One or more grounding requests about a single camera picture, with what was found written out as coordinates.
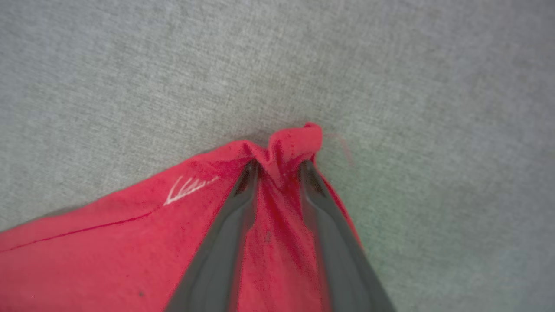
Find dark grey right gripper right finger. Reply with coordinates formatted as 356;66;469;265
297;159;397;312

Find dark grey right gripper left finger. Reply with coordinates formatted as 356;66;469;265
164;159;261;312

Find red and white jersey garment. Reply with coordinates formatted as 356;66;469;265
0;123;365;312

